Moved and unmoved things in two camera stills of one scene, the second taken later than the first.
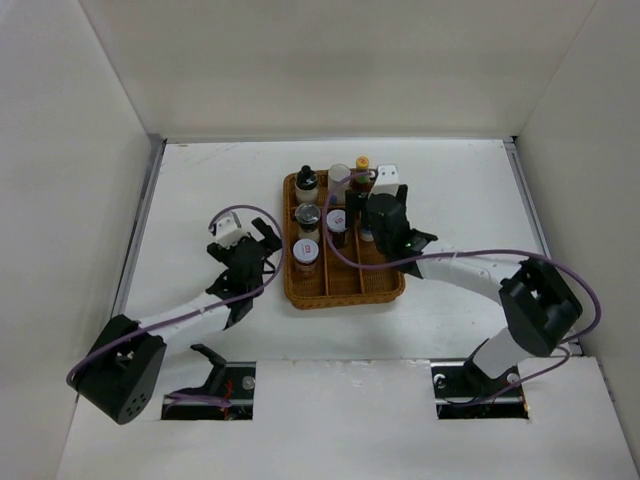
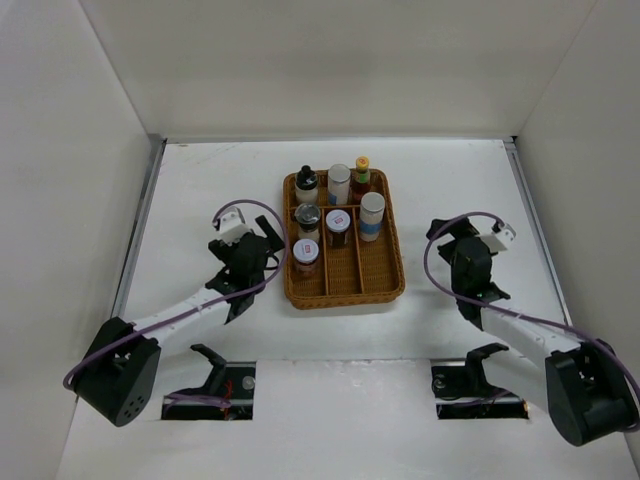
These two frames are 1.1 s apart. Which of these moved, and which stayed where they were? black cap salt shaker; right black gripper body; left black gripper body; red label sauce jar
Moved: right black gripper body
Stayed: black cap salt shaker; red label sauce jar; left black gripper body
